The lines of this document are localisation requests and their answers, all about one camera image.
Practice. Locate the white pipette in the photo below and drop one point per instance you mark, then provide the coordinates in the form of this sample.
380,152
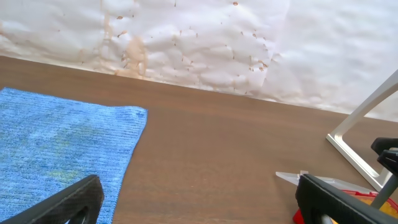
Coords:
385,191

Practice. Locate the red and yellow tip box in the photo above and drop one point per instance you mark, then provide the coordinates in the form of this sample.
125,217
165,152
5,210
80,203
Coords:
388,209

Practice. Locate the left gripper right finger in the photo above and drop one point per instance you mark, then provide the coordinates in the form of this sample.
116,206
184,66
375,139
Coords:
326,202

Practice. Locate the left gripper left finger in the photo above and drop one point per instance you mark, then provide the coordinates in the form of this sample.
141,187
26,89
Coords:
68,202

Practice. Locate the white and blue stand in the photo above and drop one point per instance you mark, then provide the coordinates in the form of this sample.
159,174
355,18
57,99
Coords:
373,102

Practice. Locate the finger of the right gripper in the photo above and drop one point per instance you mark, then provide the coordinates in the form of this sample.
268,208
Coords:
385,143
390,160

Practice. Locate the blue cloth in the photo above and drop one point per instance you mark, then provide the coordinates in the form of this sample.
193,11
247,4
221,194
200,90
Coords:
62,140

